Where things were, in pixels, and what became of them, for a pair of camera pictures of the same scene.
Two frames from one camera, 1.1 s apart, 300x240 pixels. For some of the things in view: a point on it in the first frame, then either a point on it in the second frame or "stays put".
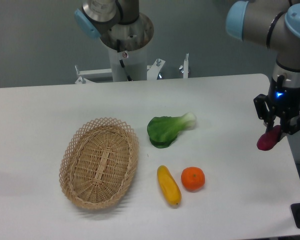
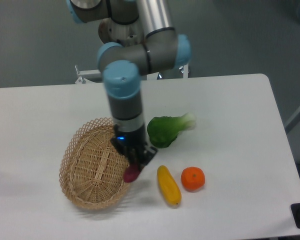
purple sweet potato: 268,140 -> 131,173
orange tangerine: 192,178 stays put
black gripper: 285,102 -> 132,145
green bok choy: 163,130 stays put
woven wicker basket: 99,163 stays put
